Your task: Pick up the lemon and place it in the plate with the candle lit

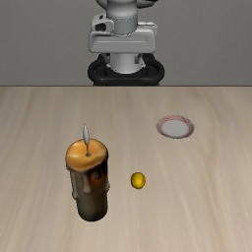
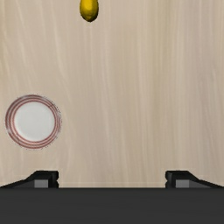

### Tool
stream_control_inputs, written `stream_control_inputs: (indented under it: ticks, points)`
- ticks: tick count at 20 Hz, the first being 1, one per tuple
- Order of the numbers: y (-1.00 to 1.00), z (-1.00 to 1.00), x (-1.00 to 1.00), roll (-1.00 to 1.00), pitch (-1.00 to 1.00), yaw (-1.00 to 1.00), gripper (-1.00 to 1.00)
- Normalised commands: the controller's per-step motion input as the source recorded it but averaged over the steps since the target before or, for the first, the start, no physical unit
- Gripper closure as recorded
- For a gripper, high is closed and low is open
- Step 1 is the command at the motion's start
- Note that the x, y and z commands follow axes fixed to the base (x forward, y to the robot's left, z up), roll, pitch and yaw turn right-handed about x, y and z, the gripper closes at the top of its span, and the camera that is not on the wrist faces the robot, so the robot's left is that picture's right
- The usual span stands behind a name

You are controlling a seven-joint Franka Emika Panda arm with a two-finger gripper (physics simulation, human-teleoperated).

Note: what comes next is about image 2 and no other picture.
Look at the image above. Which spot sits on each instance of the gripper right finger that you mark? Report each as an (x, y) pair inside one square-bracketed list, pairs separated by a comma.
[(180, 178)]

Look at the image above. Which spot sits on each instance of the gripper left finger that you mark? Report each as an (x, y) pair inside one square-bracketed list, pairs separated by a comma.
[(43, 178)]

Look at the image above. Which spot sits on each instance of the white plate with red rings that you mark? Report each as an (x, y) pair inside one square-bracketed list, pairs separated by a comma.
[(33, 121)]

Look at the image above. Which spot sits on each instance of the yellow lemon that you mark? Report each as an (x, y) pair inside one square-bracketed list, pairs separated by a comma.
[(89, 8)]

